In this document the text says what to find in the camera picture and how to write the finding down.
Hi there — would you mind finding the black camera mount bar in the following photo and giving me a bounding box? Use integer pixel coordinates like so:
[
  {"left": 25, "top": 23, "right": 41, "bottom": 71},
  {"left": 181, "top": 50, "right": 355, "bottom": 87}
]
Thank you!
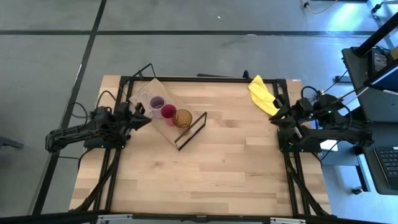
[{"left": 0, "top": 210, "right": 398, "bottom": 224}]

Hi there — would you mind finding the black slanted pole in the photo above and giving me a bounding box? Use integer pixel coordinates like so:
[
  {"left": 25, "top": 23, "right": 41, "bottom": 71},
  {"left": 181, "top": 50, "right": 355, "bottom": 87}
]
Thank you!
[{"left": 354, "top": 11, "right": 398, "bottom": 57}]

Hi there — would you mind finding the purple bubble ceramic mug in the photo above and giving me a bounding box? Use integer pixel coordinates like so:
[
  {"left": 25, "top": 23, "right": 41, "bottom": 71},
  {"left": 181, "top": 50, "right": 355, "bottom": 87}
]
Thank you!
[{"left": 149, "top": 95, "right": 167, "bottom": 119}]

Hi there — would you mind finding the amber faceted plastic tumbler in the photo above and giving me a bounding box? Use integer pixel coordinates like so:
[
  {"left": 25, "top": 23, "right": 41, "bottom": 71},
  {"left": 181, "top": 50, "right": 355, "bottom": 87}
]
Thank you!
[{"left": 172, "top": 108, "right": 193, "bottom": 130}]

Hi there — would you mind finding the black aluminium table frame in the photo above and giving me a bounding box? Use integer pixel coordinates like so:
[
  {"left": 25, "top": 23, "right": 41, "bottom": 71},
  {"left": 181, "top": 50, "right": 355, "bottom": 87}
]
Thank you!
[{"left": 74, "top": 75, "right": 332, "bottom": 218}]

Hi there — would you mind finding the black keyboard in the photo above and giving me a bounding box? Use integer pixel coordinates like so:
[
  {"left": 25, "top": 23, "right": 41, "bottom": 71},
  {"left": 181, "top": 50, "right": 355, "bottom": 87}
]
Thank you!
[{"left": 374, "top": 146, "right": 398, "bottom": 191}]

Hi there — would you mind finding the clear glass mug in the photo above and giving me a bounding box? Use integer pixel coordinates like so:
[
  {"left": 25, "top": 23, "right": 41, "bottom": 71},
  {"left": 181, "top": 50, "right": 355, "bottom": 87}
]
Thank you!
[{"left": 136, "top": 89, "right": 156, "bottom": 110}]

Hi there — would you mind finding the yellow cloth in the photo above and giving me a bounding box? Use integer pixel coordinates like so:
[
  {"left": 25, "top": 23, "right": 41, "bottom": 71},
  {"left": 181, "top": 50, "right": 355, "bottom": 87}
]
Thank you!
[{"left": 248, "top": 74, "right": 280, "bottom": 116}]

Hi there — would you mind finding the yellow floor cable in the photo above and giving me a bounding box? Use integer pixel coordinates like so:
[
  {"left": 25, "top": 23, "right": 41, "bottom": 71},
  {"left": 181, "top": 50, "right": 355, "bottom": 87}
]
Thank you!
[{"left": 299, "top": 0, "right": 339, "bottom": 15}]

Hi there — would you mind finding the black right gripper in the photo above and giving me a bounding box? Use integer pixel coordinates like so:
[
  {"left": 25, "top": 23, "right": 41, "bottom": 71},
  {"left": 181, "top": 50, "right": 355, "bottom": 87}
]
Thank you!
[{"left": 269, "top": 98, "right": 313, "bottom": 128}]

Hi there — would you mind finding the white box under desk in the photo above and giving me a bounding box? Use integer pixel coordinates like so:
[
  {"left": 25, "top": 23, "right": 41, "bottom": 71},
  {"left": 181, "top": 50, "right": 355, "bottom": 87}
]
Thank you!
[{"left": 320, "top": 138, "right": 339, "bottom": 152}]

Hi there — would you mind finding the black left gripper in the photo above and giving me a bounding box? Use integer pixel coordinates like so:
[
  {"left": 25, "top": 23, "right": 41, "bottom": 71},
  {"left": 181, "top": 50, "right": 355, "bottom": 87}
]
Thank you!
[{"left": 116, "top": 101, "right": 152, "bottom": 133}]

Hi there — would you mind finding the black electronic device box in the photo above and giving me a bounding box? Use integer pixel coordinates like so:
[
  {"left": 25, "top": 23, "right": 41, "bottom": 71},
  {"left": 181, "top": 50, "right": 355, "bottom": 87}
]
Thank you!
[{"left": 369, "top": 46, "right": 390, "bottom": 77}]

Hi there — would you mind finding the grey furniture leg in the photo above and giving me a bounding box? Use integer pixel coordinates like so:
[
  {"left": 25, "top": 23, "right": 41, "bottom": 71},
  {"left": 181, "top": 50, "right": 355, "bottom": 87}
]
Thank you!
[{"left": 0, "top": 135, "right": 25, "bottom": 150}]

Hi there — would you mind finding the silver metal stand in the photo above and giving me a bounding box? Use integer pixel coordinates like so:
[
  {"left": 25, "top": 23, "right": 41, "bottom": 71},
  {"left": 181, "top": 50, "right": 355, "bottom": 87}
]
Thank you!
[{"left": 369, "top": 0, "right": 398, "bottom": 47}]

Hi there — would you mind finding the red plastic cup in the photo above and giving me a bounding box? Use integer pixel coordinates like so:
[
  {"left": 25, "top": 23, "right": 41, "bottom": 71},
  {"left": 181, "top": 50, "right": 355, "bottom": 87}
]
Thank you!
[{"left": 160, "top": 104, "right": 177, "bottom": 127}]

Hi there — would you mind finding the black side desk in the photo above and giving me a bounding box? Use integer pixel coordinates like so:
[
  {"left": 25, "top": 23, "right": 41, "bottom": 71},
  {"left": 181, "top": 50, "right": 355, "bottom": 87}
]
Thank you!
[{"left": 341, "top": 45, "right": 398, "bottom": 196}]

